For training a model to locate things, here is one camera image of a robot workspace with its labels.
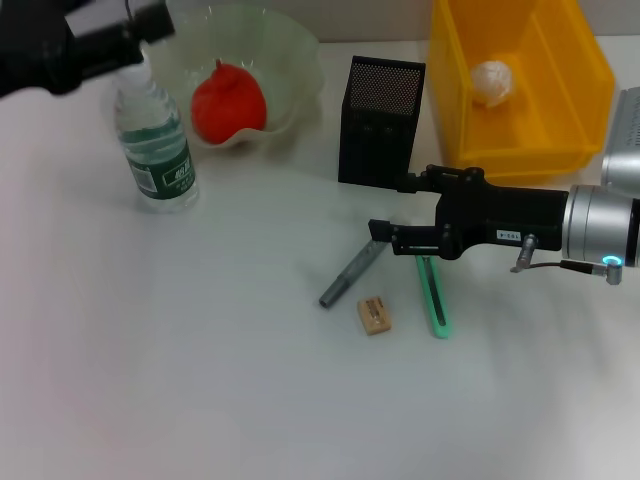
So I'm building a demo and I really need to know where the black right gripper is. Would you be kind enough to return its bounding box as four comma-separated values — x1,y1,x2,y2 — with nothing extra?
368,164,571,261

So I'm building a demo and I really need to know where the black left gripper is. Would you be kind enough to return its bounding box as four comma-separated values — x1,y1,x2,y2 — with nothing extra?
0,0,176,99

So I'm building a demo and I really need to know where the red-orange fruit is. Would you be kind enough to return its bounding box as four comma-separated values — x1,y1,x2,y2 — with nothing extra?
191,58,268,145

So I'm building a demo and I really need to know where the clear bottle with green label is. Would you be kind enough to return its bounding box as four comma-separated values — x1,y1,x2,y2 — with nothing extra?
113,47,200,214

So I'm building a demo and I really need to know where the white paper ball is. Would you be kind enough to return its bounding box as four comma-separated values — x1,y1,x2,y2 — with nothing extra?
469,59,516,107

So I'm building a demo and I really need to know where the black mesh pen holder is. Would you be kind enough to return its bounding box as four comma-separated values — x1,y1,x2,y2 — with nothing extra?
337,54,427,191

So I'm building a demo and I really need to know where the grey pen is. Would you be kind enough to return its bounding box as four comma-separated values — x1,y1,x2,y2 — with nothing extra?
318,239,389,310

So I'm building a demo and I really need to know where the beige eraser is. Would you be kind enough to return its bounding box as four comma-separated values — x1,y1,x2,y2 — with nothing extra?
356,297,394,337

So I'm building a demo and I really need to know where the mint green utility knife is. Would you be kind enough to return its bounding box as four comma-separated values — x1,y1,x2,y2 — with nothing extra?
414,254,455,340

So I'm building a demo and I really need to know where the pale green glass fruit bowl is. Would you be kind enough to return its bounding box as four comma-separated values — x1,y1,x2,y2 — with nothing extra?
144,4,324,151

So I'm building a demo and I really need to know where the yellow plastic bin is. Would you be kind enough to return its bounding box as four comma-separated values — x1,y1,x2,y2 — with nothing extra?
427,0,616,184

